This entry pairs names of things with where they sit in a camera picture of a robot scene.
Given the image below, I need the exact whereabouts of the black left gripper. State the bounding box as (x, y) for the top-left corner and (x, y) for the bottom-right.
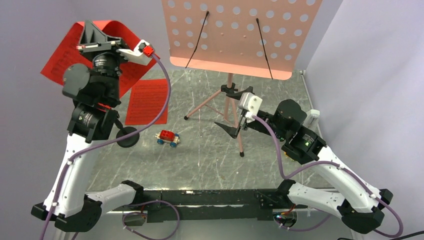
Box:
(76, 20), (133, 104)

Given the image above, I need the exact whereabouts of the red sheet music folder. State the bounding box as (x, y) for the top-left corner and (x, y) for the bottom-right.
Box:
(40, 20), (158, 109)

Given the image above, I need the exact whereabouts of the pink tripod music stand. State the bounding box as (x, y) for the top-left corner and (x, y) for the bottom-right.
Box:
(160, 0), (324, 158)

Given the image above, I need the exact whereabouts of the red sheet music page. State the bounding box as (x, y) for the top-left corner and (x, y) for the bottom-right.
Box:
(125, 78), (168, 126)

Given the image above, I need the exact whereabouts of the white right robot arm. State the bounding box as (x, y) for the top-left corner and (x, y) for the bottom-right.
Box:
(221, 87), (393, 234)

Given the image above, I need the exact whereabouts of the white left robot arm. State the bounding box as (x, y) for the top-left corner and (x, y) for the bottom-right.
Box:
(31, 20), (155, 233)

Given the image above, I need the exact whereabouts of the red blue toy car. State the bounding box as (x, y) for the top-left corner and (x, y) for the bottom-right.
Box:
(155, 129), (180, 148)

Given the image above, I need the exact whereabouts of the black microphone on stand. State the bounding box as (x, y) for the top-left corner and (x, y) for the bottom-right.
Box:
(113, 119), (140, 148)

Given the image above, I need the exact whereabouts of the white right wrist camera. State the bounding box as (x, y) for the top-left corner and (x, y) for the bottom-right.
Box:
(238, 92), (263, 123)

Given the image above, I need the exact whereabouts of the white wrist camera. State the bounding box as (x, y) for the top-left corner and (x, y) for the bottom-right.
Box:
(238, 92), (263, 123)
(117, 39), (155, 66)

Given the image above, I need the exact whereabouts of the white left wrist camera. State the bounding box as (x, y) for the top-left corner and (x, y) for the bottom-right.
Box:
(117, 39), (155, 66)

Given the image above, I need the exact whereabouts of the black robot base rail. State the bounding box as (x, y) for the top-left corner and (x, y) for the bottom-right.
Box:
(118, 188), (294, 223)

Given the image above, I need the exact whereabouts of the black cable bottom right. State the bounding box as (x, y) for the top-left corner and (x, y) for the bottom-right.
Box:
(337, 231), (424, 240)

